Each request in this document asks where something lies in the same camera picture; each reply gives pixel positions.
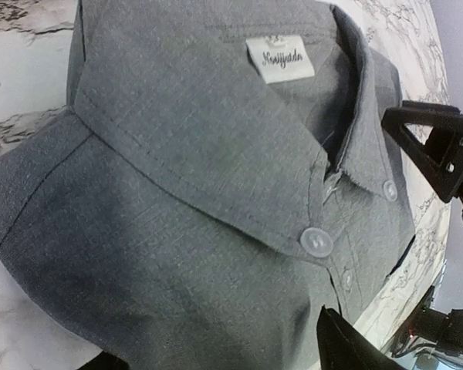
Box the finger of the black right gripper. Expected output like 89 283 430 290
381 101 463 203

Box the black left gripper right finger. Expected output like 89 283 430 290
316 307 404 370

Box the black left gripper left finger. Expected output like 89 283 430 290
78 351 130 370

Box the grey long sleeve shirt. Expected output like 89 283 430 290
0 1 415 369

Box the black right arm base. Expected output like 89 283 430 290
389 285 463 362

